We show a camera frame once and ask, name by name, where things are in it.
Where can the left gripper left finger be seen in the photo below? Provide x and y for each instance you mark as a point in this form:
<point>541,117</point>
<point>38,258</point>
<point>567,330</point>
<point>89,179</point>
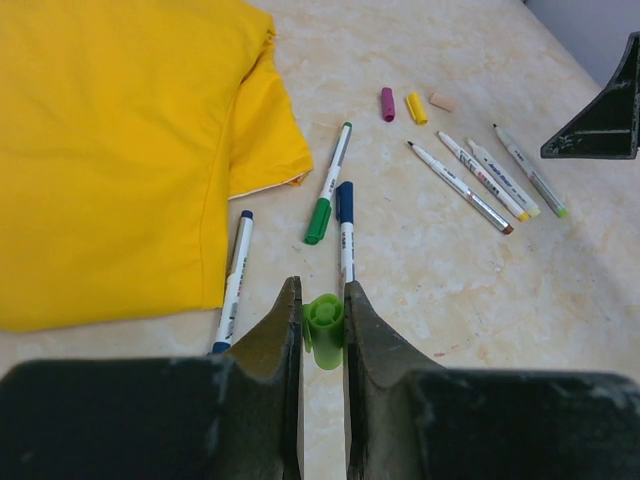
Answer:
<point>234,415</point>

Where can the yellow cap rainbow marker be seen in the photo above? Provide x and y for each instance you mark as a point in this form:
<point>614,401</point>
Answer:
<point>484,178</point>

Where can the yellow printed t-shirt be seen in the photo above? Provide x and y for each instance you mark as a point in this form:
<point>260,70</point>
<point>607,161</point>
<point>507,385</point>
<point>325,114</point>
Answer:
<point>126,128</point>

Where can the magenta pen cap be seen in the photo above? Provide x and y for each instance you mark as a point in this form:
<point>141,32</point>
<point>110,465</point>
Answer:
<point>387,104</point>

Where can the lime green cap marker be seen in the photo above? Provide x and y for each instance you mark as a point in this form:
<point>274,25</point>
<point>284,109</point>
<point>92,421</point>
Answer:
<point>532,173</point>

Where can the navy cap rainbow marker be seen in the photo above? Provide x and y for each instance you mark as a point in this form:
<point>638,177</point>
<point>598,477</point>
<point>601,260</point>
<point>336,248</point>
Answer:
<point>345,216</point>

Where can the lime green pen cap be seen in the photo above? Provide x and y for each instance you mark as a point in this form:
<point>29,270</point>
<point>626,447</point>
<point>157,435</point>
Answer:
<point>323,330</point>

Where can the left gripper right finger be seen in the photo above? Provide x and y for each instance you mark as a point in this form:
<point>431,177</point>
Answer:
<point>408,417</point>

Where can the navy cap white marker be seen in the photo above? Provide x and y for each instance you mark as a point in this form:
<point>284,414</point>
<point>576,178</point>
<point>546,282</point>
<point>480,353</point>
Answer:
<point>224,334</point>

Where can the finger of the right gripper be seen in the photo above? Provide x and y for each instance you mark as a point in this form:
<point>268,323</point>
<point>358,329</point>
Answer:
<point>608,127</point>

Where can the beige cap marker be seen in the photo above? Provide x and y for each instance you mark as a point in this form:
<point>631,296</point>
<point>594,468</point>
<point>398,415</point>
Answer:
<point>504,179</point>

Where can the yellow pen cap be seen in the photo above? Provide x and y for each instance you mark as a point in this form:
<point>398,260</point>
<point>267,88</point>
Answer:
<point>416,109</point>

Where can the beige pen cap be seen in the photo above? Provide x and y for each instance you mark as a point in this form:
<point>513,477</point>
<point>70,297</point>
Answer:
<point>443,102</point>

